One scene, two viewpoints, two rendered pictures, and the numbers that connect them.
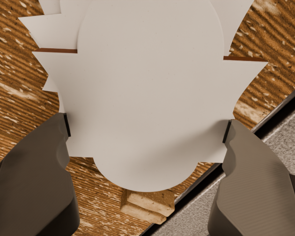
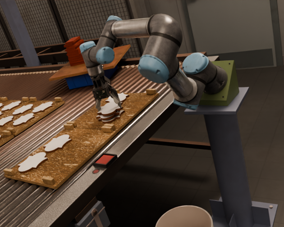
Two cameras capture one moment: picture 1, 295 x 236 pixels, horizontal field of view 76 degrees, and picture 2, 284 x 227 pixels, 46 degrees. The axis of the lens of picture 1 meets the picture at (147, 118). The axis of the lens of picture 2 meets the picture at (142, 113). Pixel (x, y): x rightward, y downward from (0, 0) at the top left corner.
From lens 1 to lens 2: 1.75 m
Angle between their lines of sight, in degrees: 97
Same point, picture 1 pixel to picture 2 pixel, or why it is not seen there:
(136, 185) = (106, 113)
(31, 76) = (94, 120)
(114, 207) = (99, 136)
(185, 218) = (121, 141)
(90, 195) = (93, 134)
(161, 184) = (110, 111)
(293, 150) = (146, 121)
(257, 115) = (131, 115)
